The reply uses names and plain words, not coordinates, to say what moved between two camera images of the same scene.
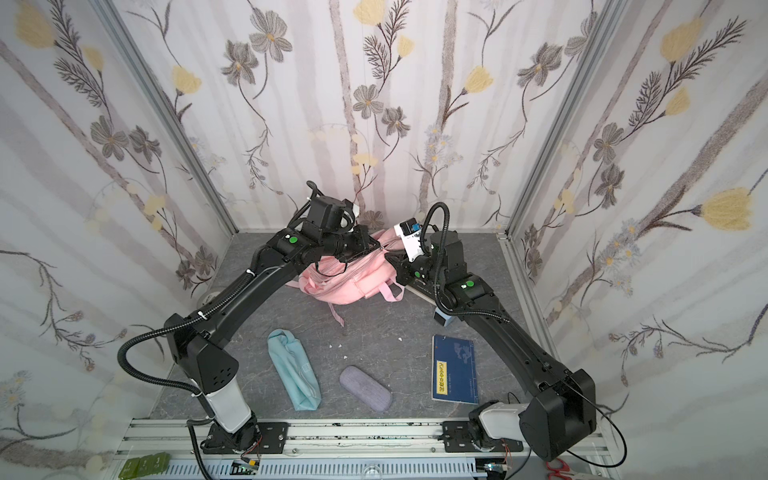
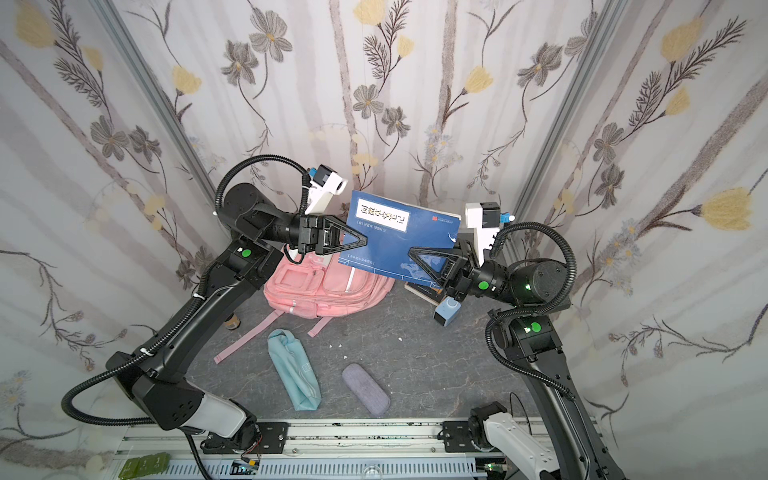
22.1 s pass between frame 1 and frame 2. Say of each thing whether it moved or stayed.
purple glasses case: stayed
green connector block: stayed
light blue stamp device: stayed
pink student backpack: moved
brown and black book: stayed
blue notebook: moved
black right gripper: moved
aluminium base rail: stayed
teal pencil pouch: stayed
